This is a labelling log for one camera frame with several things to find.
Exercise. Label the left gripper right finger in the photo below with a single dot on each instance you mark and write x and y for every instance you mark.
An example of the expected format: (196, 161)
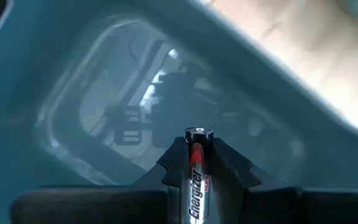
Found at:
(275, 205)

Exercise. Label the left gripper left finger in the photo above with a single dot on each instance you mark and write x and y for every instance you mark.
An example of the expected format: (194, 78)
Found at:
(104, 205)

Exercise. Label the silver black Energizer battery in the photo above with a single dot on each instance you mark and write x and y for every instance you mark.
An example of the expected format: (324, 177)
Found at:
(197, 186)

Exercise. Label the blue plastic bin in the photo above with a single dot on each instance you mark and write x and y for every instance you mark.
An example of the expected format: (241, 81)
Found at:
(26, 124)

